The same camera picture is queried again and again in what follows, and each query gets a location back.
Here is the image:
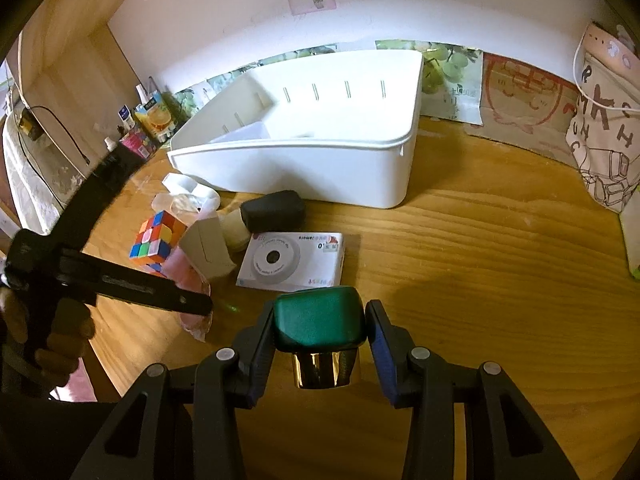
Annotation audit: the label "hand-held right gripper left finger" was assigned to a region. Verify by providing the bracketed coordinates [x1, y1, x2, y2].
[70, 302, 277, 480]

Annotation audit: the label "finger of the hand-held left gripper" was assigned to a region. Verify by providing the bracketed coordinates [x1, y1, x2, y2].
[59, 246, 216, 318]
[50, 151, 147, 252]

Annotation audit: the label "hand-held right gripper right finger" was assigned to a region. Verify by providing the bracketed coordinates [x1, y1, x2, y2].
[364, 300, 581, 480]

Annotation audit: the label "pink hair roller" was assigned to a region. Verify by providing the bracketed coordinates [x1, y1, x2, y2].
[162, 245, 213, 343]

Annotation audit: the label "colourful striped tape rolls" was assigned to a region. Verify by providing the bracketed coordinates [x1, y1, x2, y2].
[129, 210, 188, 278]

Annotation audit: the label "green cap gold bottle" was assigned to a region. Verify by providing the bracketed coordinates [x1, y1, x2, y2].
[272, 285, 365, 391]

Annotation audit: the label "black power adapter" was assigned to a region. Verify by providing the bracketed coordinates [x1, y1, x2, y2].
[240, 190, 307, 233]

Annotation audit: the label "white plastic organizer box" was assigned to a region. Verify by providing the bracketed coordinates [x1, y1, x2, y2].
[166, 50, 425, 209]

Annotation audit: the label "person's left hand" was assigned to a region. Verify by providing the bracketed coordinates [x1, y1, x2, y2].
[0, 289, 82, 387]

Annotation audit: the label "pink patterned box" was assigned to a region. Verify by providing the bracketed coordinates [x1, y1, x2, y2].
[120, 130, 157, 162]

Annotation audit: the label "small beige cardboard box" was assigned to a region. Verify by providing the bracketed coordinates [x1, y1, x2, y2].
[179, 212, 238, 282]

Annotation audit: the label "yellow snack packet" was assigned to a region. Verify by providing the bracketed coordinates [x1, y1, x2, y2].
[134, 91, 177, 145]

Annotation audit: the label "white patterned cloth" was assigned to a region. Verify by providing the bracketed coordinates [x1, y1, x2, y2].
[1, 112, 68, 236]

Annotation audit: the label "pink blanket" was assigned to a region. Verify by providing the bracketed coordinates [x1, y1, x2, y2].
[65, 360, 121, 403]

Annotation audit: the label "wooden cabinet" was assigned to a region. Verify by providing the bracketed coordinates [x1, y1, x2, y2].
[0, 0, 171, 211]

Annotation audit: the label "cartoon printed cardboard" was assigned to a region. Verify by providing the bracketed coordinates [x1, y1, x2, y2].
[465, 52, 583, 166]

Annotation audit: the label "green grape poster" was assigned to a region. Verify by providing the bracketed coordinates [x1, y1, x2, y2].
[172, 39, 485, 126]

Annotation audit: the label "patterned brown paper bag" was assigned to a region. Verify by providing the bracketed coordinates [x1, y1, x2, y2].
[565, 22, 640, 216]

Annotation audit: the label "black cable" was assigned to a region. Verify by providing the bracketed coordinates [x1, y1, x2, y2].
[20, 105, 92, 167]

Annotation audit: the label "white camera box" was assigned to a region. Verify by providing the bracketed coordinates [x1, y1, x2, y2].
[235, 231, 347, 293]

